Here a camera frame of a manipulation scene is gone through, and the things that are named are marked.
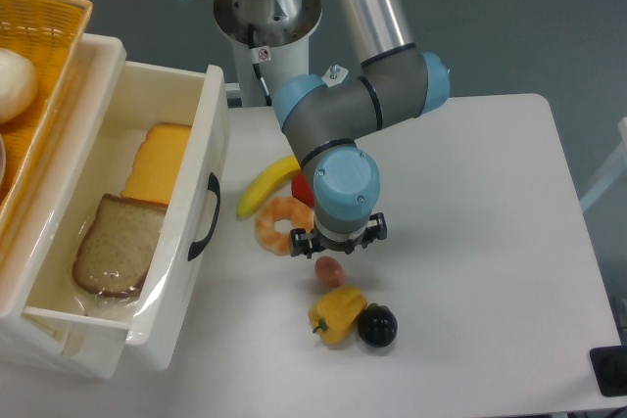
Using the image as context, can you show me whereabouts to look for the brown bread slice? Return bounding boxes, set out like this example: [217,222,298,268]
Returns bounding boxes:
[72,194,167,299]

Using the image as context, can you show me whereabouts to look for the black device at edge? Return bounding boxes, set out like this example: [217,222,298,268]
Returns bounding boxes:
[589,346,626,397]

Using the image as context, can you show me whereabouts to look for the white plastic drawer box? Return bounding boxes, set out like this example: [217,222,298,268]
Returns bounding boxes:
[1,34,229,379]

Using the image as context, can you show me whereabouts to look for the yellow banana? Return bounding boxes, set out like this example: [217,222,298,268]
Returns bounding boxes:
[236,156,301,219]

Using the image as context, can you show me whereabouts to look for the red tomato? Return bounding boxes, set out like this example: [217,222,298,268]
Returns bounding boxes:
[291,172,314,209]

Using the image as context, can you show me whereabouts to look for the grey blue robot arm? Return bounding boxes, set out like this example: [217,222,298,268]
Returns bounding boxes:
[214,0,450,256]

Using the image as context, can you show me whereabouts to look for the yellow bell pepper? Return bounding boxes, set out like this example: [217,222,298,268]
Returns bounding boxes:
[308,286,367,346]

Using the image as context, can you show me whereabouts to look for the orange shrimp ring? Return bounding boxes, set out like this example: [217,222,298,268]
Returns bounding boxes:
[254,196,315,256]

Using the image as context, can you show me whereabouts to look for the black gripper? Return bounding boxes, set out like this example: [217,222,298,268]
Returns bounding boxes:
[288,212,388,258]

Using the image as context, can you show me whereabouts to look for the orange toast slice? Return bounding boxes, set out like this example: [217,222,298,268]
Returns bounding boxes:
[121,123,191,207]

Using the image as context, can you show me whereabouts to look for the brown egg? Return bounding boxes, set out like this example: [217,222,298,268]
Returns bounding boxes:
[314,255,346,289]

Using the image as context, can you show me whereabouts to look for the yellow woven basket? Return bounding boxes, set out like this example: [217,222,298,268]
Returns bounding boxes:
[1,0,93,232]

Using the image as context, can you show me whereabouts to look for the black round fruit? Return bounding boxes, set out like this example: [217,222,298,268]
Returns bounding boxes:
[357,303,398,348]

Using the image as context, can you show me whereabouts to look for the white bun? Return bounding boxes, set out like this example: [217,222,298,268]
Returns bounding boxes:
[1,48,37,124]

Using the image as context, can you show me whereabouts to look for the white frame at right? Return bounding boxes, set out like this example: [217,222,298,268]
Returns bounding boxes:
[579,117,626,213]

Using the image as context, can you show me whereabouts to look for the black drawer handle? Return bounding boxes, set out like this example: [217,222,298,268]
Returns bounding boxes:
[187,172,221,261]

